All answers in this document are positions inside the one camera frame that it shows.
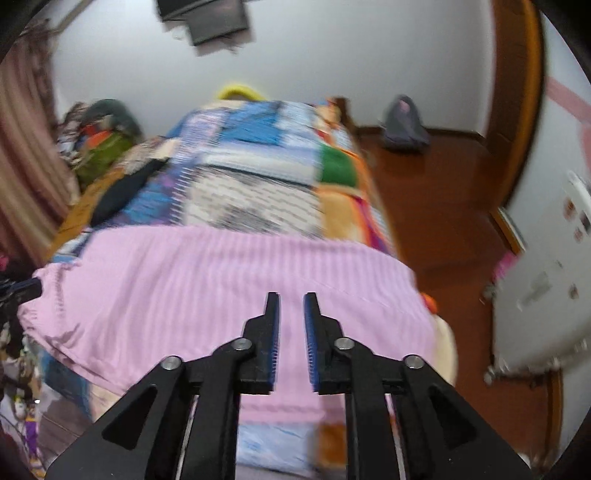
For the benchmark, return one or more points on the pink striped pants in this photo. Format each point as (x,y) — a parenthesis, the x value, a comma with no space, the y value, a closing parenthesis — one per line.
(184,295)

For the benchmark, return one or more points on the grey backpack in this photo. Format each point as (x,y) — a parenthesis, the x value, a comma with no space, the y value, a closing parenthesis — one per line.
(405,124)

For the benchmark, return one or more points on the yellow pillow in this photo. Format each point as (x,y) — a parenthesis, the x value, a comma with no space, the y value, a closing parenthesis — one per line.
(240,91)

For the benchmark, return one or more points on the wooden bedpost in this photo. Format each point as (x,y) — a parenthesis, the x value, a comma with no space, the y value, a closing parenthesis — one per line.
(344,110)

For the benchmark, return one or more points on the wooden door frame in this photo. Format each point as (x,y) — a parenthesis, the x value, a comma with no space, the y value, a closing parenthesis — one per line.
(515,92)

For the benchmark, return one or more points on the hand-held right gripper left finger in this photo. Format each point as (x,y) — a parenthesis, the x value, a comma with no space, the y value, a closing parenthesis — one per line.
(275,344)

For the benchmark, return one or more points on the printed purple cloth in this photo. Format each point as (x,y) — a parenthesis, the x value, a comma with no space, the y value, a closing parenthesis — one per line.
(21,415)

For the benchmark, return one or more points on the black cloth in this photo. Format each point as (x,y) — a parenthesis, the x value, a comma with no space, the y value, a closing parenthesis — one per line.
(124,189)

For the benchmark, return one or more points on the patchwork quilt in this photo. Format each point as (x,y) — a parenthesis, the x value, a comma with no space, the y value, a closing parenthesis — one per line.
(258,184)

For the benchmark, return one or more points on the striped brown curtain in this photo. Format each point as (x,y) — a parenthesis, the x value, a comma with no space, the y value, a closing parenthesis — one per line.
(27,161)

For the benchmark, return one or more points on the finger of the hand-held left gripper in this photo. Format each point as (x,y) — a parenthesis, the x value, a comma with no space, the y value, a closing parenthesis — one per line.
(23,290)

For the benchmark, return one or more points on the dark wall-mounted screen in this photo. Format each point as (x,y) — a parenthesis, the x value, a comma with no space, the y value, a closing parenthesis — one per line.
(212,21)

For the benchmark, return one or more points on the dark teal cushion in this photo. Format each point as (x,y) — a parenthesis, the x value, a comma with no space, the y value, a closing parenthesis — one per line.
(117,113)

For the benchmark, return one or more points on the mustard bed sheet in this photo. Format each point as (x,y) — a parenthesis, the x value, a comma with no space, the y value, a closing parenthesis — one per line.
(76,217)

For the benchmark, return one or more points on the orange yellow blanket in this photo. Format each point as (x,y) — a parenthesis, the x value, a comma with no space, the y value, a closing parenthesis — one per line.
(341,207)

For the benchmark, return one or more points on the white refrigerator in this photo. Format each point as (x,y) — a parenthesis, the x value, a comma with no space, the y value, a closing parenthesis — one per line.
(545,286)

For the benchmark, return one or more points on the pink object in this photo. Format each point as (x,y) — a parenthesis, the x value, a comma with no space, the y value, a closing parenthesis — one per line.
(504,267)

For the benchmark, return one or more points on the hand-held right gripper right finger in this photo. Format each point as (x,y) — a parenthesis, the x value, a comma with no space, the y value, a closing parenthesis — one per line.
(308,344)

